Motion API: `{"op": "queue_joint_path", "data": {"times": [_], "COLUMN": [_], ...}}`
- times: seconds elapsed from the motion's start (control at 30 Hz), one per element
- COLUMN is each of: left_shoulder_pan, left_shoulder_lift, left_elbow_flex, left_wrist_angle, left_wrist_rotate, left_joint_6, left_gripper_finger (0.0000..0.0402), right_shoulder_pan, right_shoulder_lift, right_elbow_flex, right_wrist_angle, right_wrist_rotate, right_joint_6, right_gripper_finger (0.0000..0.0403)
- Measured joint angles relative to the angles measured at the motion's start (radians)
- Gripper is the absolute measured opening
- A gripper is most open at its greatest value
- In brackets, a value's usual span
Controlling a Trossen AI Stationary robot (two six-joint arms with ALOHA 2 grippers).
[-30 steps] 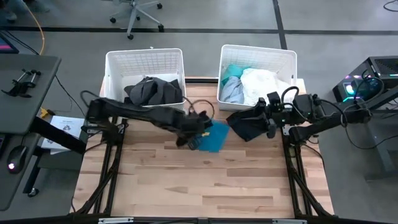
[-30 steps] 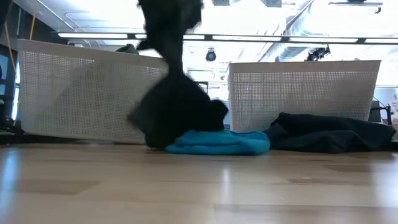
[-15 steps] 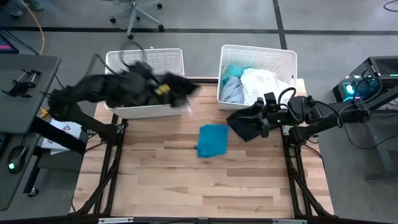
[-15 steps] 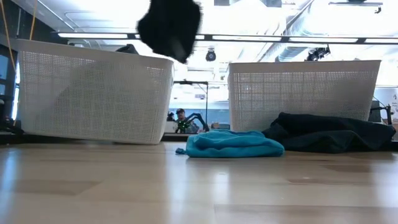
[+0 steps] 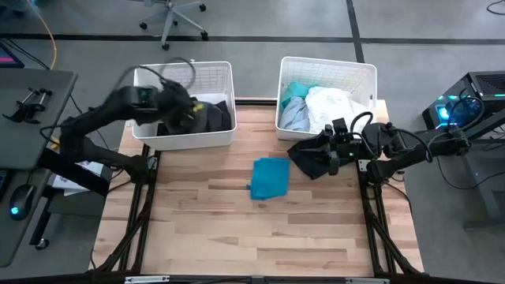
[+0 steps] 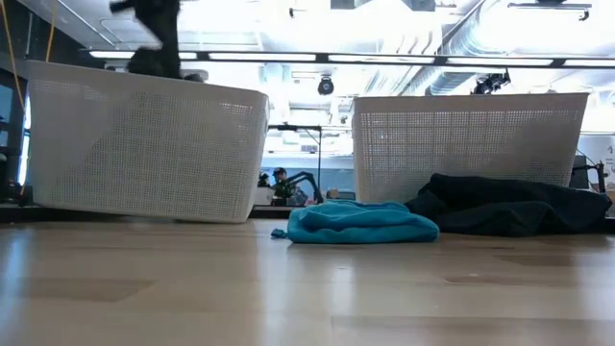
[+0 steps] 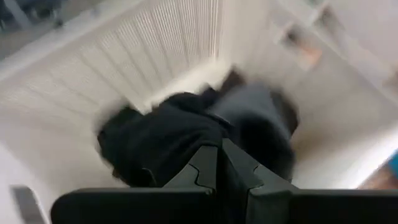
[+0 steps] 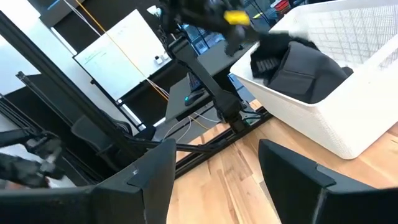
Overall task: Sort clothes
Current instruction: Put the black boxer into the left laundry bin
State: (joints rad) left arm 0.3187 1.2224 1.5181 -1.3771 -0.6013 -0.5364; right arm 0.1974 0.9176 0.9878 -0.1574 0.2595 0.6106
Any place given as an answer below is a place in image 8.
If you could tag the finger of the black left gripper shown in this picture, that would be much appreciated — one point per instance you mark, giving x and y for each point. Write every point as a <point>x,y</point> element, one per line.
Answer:
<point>234,43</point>

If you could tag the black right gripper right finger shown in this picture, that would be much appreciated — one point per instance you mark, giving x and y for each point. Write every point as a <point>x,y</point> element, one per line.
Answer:
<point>295,186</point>

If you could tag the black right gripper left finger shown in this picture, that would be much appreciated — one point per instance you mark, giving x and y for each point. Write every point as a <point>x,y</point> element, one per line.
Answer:
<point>149,186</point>

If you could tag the black ribbed garment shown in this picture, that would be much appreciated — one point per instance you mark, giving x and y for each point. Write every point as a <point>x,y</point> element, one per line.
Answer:
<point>270,56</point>

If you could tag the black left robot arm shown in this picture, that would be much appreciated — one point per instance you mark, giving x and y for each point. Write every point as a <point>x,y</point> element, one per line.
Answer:
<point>199,71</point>

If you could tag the yellow tape patch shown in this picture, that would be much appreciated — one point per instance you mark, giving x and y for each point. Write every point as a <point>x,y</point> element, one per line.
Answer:
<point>236,17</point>

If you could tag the black keyboard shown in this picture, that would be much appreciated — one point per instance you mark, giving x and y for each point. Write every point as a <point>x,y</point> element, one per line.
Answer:
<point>194,81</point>

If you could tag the black computer mouse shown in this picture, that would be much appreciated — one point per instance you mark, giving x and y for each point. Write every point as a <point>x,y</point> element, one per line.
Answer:
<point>194,97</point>

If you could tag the black office chair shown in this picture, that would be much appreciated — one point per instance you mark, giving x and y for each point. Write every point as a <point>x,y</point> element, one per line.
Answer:
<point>93,133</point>

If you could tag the white perforated laundry basket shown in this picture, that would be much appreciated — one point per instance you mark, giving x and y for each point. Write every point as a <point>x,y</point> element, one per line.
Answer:
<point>342,124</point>

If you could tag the grey desk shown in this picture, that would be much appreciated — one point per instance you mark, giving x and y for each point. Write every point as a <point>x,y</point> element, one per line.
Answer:
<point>186,105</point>

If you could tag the dark grey smooth garment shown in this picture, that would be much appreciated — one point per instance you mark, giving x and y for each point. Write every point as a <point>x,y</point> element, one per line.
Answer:
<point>308,74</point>

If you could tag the white whiteboard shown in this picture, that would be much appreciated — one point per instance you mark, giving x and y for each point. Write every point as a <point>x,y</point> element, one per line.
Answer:
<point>118,56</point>

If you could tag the black table edge frame rail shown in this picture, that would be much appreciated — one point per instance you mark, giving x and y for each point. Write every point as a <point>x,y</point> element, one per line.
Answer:
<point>217,146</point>

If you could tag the black aluminium frame post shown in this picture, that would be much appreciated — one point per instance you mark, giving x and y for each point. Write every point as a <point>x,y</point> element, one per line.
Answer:
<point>68,87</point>

